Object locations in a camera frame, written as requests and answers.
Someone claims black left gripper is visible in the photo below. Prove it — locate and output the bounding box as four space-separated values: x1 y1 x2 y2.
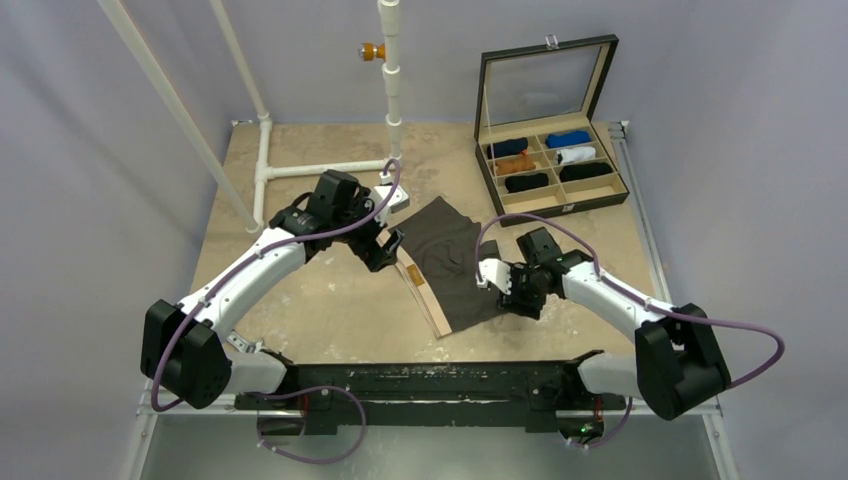
332 188 402 271

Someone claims dark grey boxer underwear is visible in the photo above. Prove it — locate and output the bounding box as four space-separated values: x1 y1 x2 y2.
397 197 502 338

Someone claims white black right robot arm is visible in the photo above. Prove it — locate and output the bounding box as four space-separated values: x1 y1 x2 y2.
477 228 732 420

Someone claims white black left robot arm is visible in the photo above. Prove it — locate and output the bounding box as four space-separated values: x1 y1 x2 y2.
140 159 408 413

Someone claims brown rolled underwear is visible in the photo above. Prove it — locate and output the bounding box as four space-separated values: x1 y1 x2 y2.
494 153 536 176

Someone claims black rolled underwear right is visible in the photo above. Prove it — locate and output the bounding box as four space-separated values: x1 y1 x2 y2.
559 162 614 182

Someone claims navy rolled underwear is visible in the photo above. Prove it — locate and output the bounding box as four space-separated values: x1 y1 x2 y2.
485 137 529 159

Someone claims white rolled underwear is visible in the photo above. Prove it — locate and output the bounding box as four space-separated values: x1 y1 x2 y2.
556 146 597 165

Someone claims blue rolled underwear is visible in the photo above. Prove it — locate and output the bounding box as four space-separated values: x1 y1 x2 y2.
545 130 592 149

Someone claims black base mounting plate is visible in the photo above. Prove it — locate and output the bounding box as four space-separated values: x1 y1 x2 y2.
235 360 626 439

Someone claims beige compartment organizer box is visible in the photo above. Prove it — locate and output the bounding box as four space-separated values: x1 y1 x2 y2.
473 34 629 226

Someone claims orange knob on pipe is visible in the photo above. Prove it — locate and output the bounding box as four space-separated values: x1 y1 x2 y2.
358 42 386 62

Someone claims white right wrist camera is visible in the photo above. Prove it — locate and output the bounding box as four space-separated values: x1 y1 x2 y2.
476 258 512 295

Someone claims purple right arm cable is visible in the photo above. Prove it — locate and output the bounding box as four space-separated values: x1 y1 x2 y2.
474 213 786 452

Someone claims red handled clamp tool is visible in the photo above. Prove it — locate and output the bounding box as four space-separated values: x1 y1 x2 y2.
227 330 264 354

